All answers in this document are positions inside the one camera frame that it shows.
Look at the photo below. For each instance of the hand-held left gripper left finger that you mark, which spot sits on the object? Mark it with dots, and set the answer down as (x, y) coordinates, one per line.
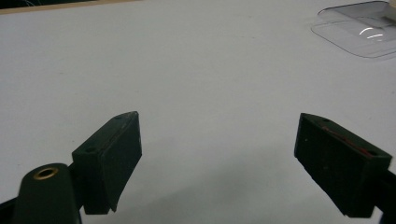
(106, 161)

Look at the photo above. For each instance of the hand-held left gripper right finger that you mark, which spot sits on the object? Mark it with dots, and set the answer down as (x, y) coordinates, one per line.
(336, 165)

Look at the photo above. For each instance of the clear plastic tray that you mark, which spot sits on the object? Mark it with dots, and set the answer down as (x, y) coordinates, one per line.
(358, 34)

